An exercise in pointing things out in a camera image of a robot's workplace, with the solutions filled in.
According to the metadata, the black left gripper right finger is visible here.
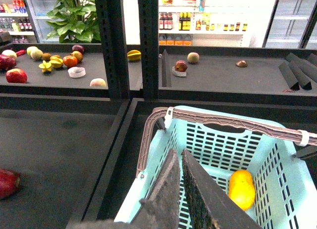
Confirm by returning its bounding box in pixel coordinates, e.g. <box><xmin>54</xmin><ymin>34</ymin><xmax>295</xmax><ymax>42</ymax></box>
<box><xmin>181</xmin><ymin>149</ymin><xmax>260</xmax><ymax>229</ymax></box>

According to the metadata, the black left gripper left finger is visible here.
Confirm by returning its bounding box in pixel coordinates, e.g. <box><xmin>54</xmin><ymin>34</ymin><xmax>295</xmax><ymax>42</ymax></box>
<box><xmin>131</xmin><ymin>149</ymin><xmax>180</xmax><ymax>229</ymax></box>

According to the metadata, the yellow mango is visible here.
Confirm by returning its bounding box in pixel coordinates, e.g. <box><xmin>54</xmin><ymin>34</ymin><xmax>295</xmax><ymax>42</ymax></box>
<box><xmin>228</xmin><ymin>170</ymin><xmax>256</xmax><ymax>211</ymax></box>

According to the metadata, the light blue plastic basket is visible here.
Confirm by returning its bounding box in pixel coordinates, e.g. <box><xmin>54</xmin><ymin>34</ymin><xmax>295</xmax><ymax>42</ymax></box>
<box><xmin>115</xmin><ymin>106</ymin><xmax>317</xmax><ymax>229</ymax></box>

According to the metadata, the brown basket handle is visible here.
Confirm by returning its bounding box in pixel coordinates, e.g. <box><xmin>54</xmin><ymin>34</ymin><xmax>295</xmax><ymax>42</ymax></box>
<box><xmin>136</xmin><ymin>107</ymin><xmax>317</xmax><ymax>176</ymax></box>

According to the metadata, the white zip tie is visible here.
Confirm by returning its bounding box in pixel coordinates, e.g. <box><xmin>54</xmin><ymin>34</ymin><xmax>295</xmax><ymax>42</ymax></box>
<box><xmin>296</xmin><ymin>130</ymin><xmax>310</xmax><ymax>146</ymax></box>
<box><xmin>164</xmin><ymin>107</ymin><xmax>174</xmax><ymax>129</ymax></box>

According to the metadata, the red dragon fruit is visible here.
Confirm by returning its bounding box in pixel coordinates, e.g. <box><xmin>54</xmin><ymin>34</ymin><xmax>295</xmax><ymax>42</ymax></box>
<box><xmin>0</xmin><ymin>169</ymin><xmax>21</xmax><ymax>199</ymax></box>

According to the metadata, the orange persimmon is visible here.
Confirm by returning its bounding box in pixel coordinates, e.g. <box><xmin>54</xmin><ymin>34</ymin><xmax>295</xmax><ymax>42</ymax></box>
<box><xmin>62</xmin><ymin>55</ymin><xmax>78</xmax><ymax>68</ymax></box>

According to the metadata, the yellow star fruit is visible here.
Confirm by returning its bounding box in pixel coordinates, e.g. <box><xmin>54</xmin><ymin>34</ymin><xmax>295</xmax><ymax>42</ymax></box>
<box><xmin>39</xmin><ymin>60</ymin><xmax>52</xmax><ymax>74</ymax></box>

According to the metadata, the red apple on shelf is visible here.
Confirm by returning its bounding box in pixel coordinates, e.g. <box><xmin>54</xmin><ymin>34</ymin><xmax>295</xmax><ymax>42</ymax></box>
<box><xmin>5</xmin><ymin>68</ymin><xmax>28</xmax><ymax>84</ymax></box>

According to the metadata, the green potted plant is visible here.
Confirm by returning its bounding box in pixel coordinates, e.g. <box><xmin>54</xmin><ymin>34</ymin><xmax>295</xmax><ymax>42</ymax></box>
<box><xmin>46</xmin><ymin>0</ymin><xmax>101</xmax><ymax>44</ymax></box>

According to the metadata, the black metal shelf post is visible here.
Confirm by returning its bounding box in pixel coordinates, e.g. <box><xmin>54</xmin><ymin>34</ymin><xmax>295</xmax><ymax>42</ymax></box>
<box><xmin>95</xmin><ymin>0</ymin><xmax>159</xmax><ymax>99</ymax></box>

